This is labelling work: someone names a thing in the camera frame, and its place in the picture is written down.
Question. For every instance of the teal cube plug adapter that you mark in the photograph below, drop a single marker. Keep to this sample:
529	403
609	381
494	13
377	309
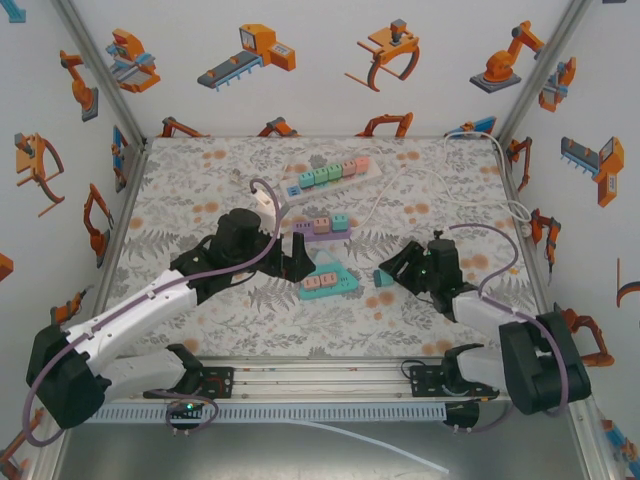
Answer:
340	222
381	278
306	180

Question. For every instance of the purple power strip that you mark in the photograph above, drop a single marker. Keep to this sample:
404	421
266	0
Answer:
330	237

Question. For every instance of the teal triangular power strip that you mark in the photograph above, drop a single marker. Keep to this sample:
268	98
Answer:
345	287

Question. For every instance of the green cube plug adapter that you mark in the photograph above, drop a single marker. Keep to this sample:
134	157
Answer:
334	173
320	176

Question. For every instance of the long white power strip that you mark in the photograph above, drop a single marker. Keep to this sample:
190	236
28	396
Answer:
374	171

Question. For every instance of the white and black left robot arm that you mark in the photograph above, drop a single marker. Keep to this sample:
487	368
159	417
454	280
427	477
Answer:
125	320

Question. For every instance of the floral patterned table mat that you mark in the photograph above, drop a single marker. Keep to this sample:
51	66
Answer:
280	330

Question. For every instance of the aluminium table edge rails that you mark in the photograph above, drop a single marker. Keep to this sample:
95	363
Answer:
320	385

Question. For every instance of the white plastic tube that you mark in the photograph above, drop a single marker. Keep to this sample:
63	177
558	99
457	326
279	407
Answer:
400	451

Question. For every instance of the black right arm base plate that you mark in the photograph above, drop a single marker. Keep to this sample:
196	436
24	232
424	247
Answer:
425	382

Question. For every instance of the aluminium table side rail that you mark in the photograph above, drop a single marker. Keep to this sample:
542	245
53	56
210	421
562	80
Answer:
510	175
131	190

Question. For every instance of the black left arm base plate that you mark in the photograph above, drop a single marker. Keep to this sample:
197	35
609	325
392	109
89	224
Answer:
220	382

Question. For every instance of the aluminium frame post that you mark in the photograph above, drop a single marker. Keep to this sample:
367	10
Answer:
105	75
542	75

